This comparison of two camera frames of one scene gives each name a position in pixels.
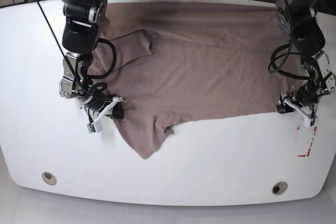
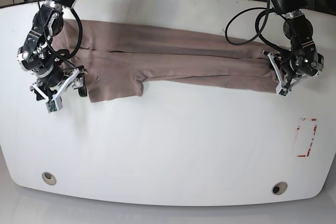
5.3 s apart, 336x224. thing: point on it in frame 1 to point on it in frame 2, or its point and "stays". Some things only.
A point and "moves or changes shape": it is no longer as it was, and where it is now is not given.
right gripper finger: [283, 109] to [279, 65]
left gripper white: [117, 112] to [54, 103]
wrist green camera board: [95, 127] to [51, 106]
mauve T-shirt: [168, 63] moves or changes shape
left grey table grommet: [49, 178] stays
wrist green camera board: [307, 123] to [284, 93]
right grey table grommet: [279, 188] stays
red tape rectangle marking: [308, 151] stays
